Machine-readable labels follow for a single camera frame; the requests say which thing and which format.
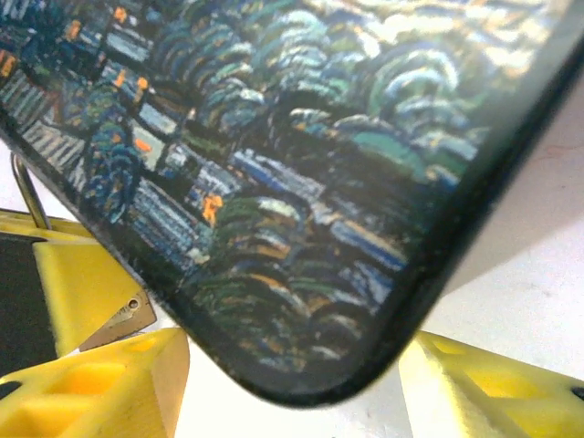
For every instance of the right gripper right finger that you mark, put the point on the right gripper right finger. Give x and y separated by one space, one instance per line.
493 401

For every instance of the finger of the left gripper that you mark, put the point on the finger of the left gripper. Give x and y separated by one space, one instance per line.
86 283

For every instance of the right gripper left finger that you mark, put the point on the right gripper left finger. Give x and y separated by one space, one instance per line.
91 392

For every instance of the small brass padlock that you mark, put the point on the small brass padlock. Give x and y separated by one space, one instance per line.
121 322

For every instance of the starry night painted box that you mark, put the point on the starry night painted box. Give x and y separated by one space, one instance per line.
274 182

